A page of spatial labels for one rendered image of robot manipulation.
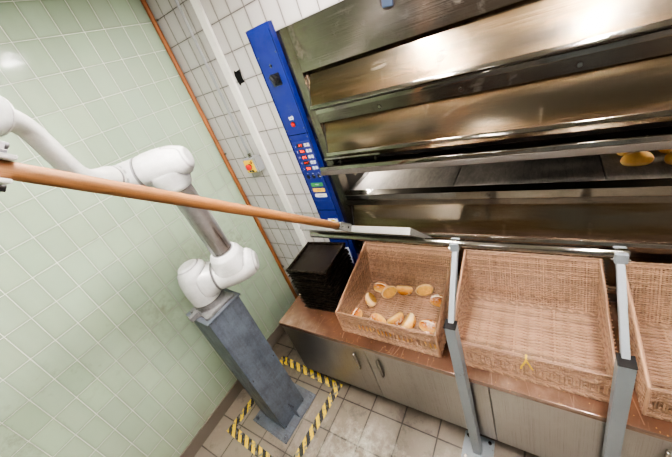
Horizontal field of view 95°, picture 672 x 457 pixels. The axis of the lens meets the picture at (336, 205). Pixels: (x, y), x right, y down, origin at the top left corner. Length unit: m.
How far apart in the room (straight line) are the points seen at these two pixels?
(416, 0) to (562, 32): 0.50
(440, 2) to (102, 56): 1.66
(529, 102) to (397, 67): 0.52
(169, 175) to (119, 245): 0.78
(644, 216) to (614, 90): 0.52
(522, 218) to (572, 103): 0.53
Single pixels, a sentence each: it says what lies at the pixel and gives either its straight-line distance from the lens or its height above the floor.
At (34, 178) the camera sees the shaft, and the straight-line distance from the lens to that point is 0.71.
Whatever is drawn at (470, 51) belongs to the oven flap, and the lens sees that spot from 1.36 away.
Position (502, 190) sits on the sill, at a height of 1.18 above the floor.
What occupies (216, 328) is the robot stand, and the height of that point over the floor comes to 0.94.
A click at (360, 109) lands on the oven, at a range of 1.56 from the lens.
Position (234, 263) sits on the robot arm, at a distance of 1.58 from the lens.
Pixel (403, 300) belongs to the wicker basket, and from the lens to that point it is 1.90.
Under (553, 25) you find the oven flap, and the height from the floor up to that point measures 1.79.
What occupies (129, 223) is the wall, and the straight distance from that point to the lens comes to 2.05.
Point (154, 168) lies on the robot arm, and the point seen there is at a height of 1.78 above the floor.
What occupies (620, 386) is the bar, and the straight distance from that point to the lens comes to 1.34.
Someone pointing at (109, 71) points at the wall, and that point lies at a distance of 2.14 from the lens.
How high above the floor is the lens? 1.96
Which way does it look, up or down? 26 degrees down
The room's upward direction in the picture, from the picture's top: 20 degrees counter-clockwise
